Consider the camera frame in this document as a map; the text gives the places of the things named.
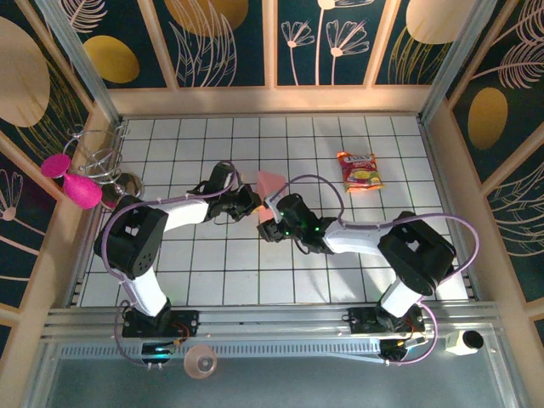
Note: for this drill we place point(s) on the pink paper sheet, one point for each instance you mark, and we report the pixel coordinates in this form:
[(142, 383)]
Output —
[(270, 183)]

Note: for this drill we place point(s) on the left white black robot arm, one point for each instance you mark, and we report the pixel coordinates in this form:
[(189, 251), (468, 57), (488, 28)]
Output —
[(132, 238)]

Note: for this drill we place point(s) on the colourful fruit snack packet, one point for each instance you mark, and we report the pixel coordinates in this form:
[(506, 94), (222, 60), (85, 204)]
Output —
[(359, 170)]

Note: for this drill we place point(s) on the magenta plastic goblet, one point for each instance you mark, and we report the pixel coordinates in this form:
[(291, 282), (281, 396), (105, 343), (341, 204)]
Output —
[(83, 191)]

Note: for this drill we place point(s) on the black electronics module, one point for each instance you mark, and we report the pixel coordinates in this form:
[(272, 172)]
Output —
[(399, 350), (157, 352)]

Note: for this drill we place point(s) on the aluminium mounting rail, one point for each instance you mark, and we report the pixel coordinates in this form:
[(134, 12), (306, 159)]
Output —
[(272, 319)]

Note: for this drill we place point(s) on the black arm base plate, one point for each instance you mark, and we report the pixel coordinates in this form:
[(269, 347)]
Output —
[(189, 323), (361, 321)]

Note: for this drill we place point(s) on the aluminium frame post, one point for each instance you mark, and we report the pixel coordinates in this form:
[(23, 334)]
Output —
[(83, 64), (457, 64)]

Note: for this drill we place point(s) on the white cube camera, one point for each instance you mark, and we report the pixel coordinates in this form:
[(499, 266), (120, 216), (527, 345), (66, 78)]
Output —
[(457, 343)]

